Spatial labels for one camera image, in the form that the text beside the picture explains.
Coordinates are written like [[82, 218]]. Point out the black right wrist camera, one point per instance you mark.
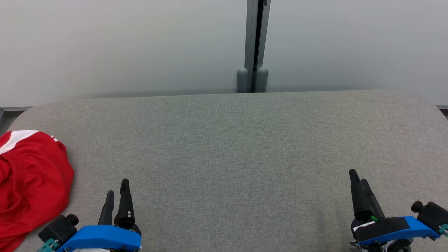
[[434, 213]]

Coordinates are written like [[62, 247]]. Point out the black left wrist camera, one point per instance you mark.
[[57, 229]]

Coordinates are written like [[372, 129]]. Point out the red shorts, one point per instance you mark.
[[35, 175]]

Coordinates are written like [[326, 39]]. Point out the teal camera connector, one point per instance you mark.
[[49, 245], [444, 230]]

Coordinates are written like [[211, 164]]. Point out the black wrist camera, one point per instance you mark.
[[57, 229], [434, 213]]

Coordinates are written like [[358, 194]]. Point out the grey cylindrical post foot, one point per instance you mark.
[[242, 80], [261, 79]]

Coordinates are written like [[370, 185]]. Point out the grey wall base rail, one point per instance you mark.
[[15, 109], [442, 107]]

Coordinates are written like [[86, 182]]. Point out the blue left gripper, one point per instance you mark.
[[105, 238]]

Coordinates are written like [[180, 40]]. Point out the teal right camera connector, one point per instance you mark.
[[444, 230]]

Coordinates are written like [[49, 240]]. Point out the teal left camera connector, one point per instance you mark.
[[49, 245]]

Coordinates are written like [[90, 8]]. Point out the grey metal partition post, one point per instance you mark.
[[250, 35]]

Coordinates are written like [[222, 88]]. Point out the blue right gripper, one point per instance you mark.
[[392, 229]]

